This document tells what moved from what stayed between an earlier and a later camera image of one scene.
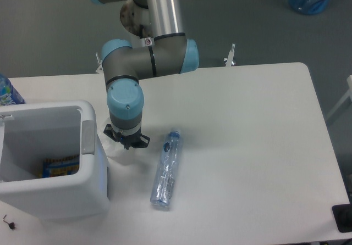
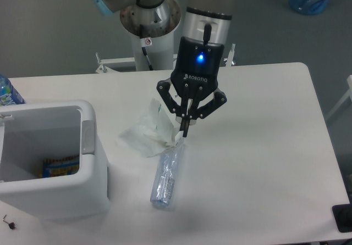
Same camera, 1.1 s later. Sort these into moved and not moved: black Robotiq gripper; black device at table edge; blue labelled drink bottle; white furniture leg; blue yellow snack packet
Moved: black Robotiq gripper
Not moved: white furniture leg; blue yellow snack packet; blue labelled drink bottle; black device at table edge
